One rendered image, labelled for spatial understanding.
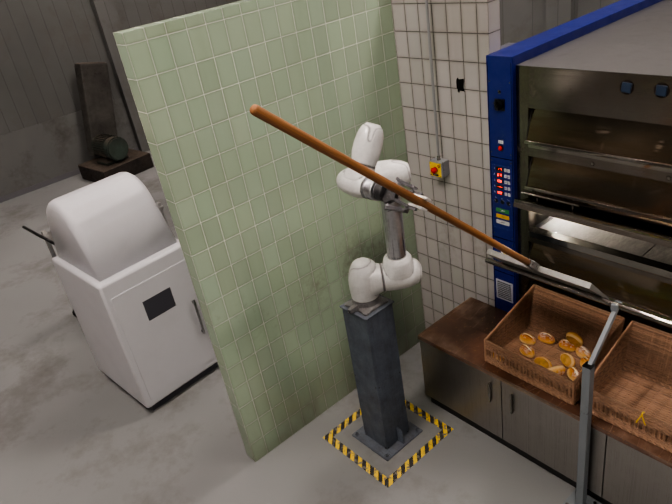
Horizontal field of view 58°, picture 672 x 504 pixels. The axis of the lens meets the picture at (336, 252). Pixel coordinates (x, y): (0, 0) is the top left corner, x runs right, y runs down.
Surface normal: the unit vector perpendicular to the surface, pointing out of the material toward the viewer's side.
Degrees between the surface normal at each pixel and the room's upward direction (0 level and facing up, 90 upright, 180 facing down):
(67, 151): 90
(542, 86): 90
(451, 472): 0
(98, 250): 72
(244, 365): 90
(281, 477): 0
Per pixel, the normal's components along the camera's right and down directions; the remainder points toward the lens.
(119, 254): 0.62, -0.04
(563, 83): -0.75, 0.42
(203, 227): 0.65, 0.28
